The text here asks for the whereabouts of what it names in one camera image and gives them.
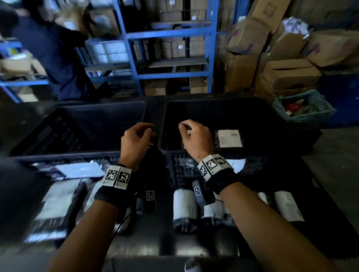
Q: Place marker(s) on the person's left hand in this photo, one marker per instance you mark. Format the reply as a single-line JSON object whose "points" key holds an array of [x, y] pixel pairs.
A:
{"points": [[134, 148]]}

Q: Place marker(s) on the person's right hand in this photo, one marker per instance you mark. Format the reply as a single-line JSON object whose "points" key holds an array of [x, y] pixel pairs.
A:
{"points": [[199, 143]]}

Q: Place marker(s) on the person's left fingers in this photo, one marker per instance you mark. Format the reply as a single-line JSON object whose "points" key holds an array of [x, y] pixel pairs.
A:
{"points": [[145, 131]]}

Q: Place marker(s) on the person's right fingers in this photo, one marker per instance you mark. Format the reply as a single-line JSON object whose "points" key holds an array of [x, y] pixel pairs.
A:
{"points": [[187, 126]]}

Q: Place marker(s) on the person's right forearm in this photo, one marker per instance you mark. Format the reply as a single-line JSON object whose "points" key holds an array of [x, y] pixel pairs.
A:
{"points": [[269, 232]]}

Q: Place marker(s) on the person's left forearm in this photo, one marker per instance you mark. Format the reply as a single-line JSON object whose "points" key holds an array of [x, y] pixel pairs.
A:
{"points": [[89, 238]]}

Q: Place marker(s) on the small white flat packet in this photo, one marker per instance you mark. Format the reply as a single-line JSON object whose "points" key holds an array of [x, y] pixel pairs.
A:
{"points": [[230, 138]]}

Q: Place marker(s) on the black right wristband with markers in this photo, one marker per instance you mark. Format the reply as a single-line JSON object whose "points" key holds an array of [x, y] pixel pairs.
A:
{"points": [[217, 172]]}

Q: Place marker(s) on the black wristband with markers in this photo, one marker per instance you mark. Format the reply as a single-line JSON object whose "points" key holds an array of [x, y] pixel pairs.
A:
{"points": [[217, 172], [116, 185]]}

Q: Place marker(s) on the black left wristband with markers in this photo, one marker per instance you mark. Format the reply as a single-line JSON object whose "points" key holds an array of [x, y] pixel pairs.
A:
{"points": [[116, 185]]}

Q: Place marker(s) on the empty black plastic crate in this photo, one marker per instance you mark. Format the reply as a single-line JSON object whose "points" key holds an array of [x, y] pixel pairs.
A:
{"points": [[84, 131]]}

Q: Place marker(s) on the white paper sheet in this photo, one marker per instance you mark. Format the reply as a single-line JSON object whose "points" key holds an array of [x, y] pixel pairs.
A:
{"points": [[237, 165]]}

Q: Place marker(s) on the black plastic crate with packet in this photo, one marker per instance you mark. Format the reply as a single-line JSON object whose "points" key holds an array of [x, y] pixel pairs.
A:
{"points": [[252, 120]]}

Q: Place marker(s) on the white flat paper parcel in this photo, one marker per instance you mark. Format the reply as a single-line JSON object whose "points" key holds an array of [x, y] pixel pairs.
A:
{"points": [[80, 169]]}

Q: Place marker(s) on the stack of small brown cartons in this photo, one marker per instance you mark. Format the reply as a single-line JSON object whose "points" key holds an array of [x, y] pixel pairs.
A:
{"points": [[179, 47]]}

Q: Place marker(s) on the large white rolled parcel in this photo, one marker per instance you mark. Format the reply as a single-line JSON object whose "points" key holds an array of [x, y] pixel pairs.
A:
{"points": [[185, 208]]}

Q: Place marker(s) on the clear wrapped pack bundle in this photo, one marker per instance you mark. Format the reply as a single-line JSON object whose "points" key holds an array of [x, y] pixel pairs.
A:
{"points": [[108, 51]]}

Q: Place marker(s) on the short white rolled parcel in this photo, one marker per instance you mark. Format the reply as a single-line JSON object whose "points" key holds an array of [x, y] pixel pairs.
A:
{"points": [[213, 211]]}

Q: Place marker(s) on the tall blue metal shelf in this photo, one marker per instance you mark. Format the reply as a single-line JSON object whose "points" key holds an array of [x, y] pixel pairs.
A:
{"points": [[171, 32]]}

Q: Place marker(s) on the blue bin with bag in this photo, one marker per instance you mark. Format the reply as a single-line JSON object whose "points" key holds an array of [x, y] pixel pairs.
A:
{"points": [[304, 108]]}

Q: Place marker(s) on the grey plastic flat parcel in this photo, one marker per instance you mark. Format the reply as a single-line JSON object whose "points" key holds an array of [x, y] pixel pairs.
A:
{"points": [[54, 210]]}

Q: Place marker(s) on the pile of large cardboard boxes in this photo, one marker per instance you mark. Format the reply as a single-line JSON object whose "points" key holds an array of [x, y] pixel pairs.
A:
{"points": [[283, 53]]}

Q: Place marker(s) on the long white rolled parcel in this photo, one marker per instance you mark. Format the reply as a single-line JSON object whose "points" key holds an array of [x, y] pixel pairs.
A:
{"points": [[289, 206]]}

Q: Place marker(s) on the low blue metal shelf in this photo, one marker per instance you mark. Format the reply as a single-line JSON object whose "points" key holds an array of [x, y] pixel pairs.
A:
{"points": [[16, 82]]}

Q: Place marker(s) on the black crate of flat parcels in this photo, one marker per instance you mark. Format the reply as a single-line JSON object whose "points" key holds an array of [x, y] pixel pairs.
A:
{"points": [[25, 201]]}

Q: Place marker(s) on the black crate of rolled parcels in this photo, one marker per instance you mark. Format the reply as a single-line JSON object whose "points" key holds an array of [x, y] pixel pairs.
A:
{"points": [[317, 207]]}

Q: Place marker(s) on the dark blue barrel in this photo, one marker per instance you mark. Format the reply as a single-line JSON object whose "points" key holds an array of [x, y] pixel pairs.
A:
{"points": [[340, 98]]}

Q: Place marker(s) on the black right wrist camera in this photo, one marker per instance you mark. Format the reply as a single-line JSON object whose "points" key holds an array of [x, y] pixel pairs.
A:
{"points": [[201, 193]]}

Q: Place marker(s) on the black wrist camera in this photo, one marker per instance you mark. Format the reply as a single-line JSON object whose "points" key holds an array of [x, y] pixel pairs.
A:
{"points": [[150, 200], [201, 193]]}

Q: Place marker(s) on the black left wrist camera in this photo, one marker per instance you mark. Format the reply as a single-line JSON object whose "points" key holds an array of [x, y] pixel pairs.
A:
{"points": [[150, 200]]}

